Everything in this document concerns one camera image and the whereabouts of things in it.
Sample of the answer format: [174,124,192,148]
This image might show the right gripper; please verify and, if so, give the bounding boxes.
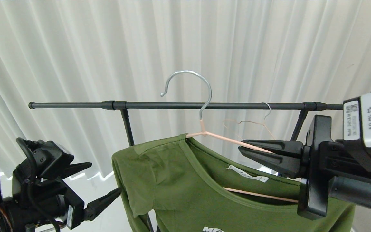
[238,115,371,220]

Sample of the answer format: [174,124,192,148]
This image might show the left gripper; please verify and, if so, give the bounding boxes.
[28,162,122,230]

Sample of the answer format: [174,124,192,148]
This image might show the green printed shirt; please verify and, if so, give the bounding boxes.
[111,134,356,232]

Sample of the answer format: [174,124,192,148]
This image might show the pink clothes hanger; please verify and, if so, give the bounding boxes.
[160,70,299,203]
[223,102,276,140]

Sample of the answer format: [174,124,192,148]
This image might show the black clothes rack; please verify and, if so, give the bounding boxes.
[28,101,345,232]

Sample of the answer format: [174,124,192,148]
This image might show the white curtain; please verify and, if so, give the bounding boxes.
[0,0,371,181]

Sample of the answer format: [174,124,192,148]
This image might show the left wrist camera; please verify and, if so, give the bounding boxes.
[12,138,75,190]

